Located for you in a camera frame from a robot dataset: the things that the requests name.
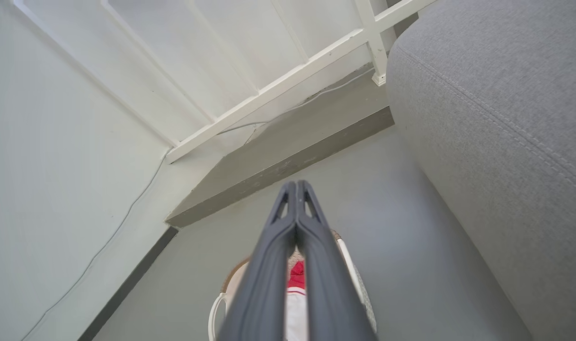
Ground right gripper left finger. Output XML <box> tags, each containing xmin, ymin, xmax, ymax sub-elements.
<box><xmin>217</xmin><ymin>181</ymin><xmax>298</xmax><ymax>341</ymax></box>

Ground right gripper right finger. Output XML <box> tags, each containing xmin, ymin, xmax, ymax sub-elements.
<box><xmin>296</xmin><ymin>179</ymin><xmax>379</xmax><ymax>341</ymax></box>

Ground cream plastic laundry basket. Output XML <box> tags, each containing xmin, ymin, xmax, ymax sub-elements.
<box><xmin>208</xmin><ymin>230</ymin><xmax>378</xmax><ymax>341</ymax></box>

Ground red garment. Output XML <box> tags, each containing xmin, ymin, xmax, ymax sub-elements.
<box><xmin>287</xmin><ymin>260</ymin><xmax>307</xmax><ymax>291</ymax></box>

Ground white garment with stripes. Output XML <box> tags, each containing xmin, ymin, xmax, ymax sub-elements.
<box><xmin>285</xmin><ymin>287</ymin><xmax>310</xmax><ymax>341</ymax></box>

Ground black baseboard strip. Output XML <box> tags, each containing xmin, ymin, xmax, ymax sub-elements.
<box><xmin>77</xmin><ymin>226</ymin><xmax>179</xmax><ymax>341</ymax></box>

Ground white railing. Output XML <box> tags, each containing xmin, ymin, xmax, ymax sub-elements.
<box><xmin>13</xmin><ymin>0</ymin><xmax>436</xmax><ymax>164</ymax></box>

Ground grey fabric sofa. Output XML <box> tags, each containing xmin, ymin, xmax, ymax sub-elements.
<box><xmin>386</xmin><ymin>0</ymin><xmax>576</xmax><ymax>341</ymax></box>

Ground thin grey cable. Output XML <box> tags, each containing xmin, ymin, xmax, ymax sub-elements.
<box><xmin>20</xmin><ymin>69</ymin><xmax>376</xmax><ymax>341</ymax></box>

